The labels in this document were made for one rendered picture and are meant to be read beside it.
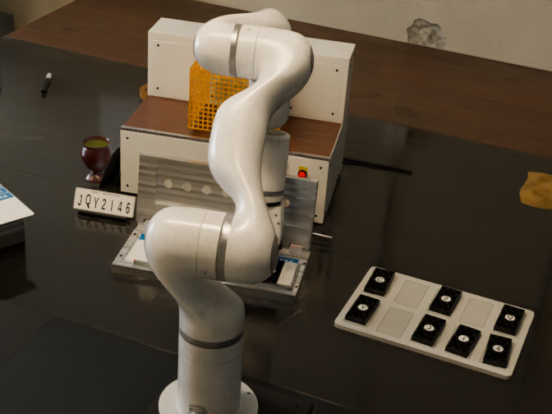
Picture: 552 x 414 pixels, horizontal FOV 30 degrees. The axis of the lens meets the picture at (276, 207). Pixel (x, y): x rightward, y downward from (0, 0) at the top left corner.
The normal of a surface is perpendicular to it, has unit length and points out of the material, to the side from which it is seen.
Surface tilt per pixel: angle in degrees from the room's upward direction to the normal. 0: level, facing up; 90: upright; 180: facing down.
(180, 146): 90
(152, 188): 81
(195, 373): 89
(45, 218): 0
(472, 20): 91
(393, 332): 0
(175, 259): 88
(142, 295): 0
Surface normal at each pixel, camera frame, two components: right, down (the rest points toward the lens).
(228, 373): 0.63, 0.41
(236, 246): -0.07, -0.11
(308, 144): 0.07, -0.87
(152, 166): -0.18, 0.32
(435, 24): -0.37, 0.44
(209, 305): 0.43, -0.54
